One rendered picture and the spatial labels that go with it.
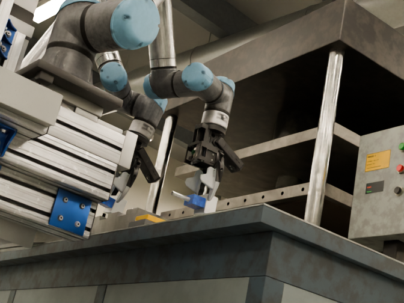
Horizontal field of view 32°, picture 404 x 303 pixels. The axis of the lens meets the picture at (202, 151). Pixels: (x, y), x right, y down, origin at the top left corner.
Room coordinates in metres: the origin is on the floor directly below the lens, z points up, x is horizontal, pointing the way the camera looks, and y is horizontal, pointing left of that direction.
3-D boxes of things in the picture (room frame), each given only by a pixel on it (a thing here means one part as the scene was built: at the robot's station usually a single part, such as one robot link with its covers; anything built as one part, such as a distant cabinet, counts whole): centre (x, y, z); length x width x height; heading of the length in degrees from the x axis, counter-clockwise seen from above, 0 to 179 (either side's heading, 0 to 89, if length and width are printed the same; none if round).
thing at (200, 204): (1.81, 0.00, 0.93); 0.13 x 0.05 x 0.05; 122
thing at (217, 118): (1.82, -0.02, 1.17); 0.08 x 0.08 x 0.05
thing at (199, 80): (1.75, 0.05, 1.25); 0.11 x 0.11 x 0.08; 56
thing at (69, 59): (1.51, 0.36, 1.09); 0.15 x 0.15 x 0.10
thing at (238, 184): (3.09, -0.48, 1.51); 1.10 x 0.70 x 0.05; 32
